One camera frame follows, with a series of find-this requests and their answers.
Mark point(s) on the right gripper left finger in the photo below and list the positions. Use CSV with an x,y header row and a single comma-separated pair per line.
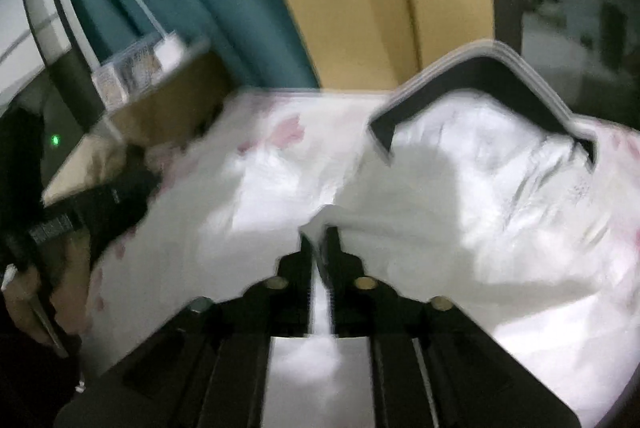
x,y
207,365

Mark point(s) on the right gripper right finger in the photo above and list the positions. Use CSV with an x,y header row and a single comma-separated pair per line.
x,y
431,364

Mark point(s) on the white garment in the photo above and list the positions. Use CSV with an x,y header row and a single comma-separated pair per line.
x,y
475,217

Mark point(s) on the person left hand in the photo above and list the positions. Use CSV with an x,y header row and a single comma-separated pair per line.
x,y
58,286

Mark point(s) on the brown cardboard box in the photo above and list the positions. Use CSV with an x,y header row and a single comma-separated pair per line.
x,y
161,119

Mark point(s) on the cartoon tissue box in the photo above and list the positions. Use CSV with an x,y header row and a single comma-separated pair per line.
x,y
127,73

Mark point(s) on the floral bed sheet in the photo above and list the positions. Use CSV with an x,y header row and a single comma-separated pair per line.
x,y
200,207

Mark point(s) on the white desk lamp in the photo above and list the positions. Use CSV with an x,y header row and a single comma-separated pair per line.
x,y
170,50

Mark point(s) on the black white hanger board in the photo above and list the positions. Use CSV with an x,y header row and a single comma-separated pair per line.
x,y
487,67

